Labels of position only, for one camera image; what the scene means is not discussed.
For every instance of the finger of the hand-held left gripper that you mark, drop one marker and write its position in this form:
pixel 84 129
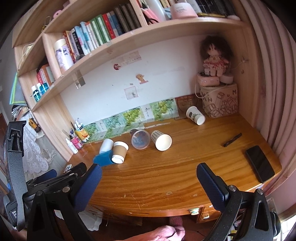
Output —
pixel 103 159
pixel 52 174

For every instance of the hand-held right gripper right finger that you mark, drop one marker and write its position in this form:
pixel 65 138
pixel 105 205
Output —
pixel 212 185

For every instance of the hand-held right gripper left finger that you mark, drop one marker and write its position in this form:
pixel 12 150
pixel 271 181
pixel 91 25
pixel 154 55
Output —
pixel 89 187

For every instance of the plain white cup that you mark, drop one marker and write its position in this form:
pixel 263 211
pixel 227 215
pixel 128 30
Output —
pixel 106 144

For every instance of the brown sleeved paper cup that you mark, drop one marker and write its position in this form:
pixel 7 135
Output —
pixel 119 151

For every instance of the clear plastic cup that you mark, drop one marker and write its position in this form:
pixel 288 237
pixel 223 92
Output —
pixel 140 139

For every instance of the striped white paper cup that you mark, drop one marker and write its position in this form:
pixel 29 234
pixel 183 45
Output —
pixel 161 140

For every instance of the plant print paper cup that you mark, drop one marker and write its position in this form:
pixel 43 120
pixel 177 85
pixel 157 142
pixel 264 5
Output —
pixel 195 114

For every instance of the white lace cloth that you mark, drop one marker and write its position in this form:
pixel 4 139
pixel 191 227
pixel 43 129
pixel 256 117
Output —
pixel 34 150

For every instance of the white crumpled cloth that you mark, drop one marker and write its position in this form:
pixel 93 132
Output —
pixel 91 219

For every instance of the metal drawer knob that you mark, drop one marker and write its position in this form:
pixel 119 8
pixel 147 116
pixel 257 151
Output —
pixel 193 210

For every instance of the pen holder with pens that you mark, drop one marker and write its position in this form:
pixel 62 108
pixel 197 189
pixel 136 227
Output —
pixel 79 135

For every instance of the small white dropper bottle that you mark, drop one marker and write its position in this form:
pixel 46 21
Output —
pixel 72 146

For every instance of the small brown glass bottle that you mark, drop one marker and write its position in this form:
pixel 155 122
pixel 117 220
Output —
pixel 35 125

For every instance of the black pen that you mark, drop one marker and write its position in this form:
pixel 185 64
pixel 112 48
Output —
pixel 232 140

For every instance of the black smartphone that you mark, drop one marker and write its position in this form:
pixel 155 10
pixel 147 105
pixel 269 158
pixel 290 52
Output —
pixel 260 163

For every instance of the row of green leaf boxes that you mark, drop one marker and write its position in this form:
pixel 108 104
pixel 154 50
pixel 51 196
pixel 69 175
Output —
pixel 134 117

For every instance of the teal bottle with white cap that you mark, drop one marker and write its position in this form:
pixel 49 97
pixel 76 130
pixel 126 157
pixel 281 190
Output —
pixel 44 88
pixel 35 93

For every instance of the person's pink clothed leg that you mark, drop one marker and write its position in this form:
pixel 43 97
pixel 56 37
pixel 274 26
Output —
pixel 159 233

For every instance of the green folder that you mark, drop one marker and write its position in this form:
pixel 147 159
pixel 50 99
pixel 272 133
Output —
pixel 16 90

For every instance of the printed canvas storage box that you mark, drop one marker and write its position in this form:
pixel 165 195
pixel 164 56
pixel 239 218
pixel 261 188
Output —
pixel 219 102

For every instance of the brown printed board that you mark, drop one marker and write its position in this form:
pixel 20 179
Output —
pixel 186 104

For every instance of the short row of orange books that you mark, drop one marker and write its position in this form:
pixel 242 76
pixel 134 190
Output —
pixel 45 75

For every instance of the pink patterned case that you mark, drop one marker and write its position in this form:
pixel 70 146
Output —
pixel 207 80

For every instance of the white round speaker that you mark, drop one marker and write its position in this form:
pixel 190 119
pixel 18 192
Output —
pixel 227 78

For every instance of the white printed cylinder bottle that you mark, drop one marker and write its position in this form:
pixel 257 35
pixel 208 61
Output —
pixel 63 54

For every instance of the pink curtain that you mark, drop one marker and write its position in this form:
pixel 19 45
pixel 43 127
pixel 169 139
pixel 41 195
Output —
pixel 275 81

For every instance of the curly haired rag doll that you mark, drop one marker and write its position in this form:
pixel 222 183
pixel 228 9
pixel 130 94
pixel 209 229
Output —
pixel 215 58

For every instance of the long row of books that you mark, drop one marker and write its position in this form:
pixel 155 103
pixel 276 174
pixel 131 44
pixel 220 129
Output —
pixel 99 30

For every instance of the wooden bookshelf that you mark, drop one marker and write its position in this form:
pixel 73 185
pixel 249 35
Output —
pixel 150 29

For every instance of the tall white bottle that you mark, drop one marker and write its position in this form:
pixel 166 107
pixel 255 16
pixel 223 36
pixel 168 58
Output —
pixel 156 9

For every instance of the pink cream jar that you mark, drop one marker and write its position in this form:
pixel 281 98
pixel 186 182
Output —
pixel 183 10

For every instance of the row of dark books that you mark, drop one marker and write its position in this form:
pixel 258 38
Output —
pixel 215 5

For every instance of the square plant wall sticker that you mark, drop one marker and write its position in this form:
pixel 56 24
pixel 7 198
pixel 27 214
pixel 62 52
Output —
pixel 130 92

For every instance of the orange cartoon wall sticker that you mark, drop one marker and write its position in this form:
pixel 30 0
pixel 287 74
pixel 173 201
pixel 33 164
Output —
pixel 141 78

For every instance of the red round wall sticker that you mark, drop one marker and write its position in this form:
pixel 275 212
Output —
pixel 117 66

